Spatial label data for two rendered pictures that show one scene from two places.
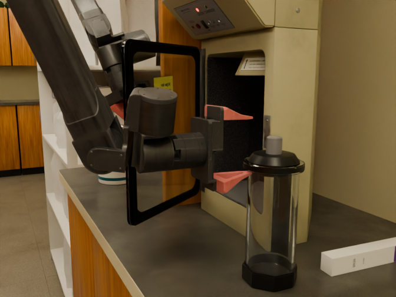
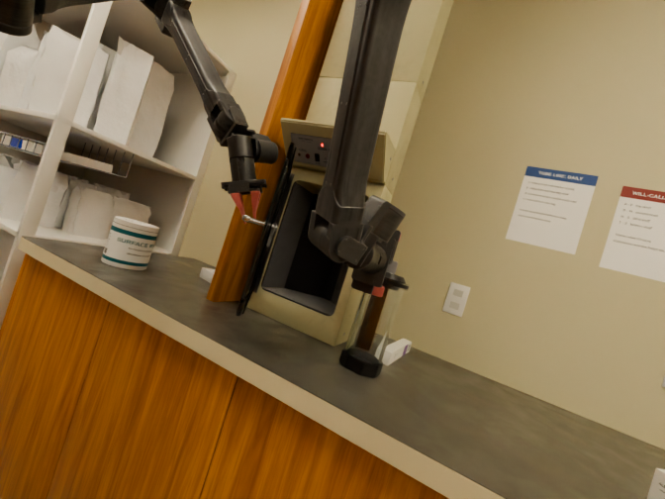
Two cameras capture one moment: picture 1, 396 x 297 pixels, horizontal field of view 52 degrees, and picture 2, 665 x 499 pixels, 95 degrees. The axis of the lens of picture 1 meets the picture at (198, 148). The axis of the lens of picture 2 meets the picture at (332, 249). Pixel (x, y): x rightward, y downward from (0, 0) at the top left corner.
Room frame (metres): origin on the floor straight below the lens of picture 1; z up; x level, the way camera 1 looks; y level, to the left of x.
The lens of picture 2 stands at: (0.23, 0.45, 1.18)
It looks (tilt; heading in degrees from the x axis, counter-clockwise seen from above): 1 degrees up; 320
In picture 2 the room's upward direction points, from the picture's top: 18 degrees clockwise
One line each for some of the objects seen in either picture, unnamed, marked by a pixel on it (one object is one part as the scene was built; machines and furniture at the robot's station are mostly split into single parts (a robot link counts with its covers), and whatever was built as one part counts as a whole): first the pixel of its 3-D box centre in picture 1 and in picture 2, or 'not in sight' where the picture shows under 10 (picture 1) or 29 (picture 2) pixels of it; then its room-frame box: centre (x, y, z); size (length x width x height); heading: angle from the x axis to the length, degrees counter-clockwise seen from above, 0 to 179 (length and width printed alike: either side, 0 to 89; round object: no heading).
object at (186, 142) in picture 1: (188, 150); (370, 257); (0.64, 0.01, 1.20); 0.07 x 0.07 x 0.10; 26
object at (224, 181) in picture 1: (227, 167); (374, 276); (0.67, -0.05, 1.16); 0.09 x 0.07 x 0.07; 116
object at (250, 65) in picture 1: (271, 63); not in sight; (0.99, -0.18, 1.34); 0.18 x 0.18 x 0.05
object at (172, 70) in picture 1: (167, 128); (267, 230); (0.96, 0.07, 1.19); 0.30 x 0.01 x 0.40; 150
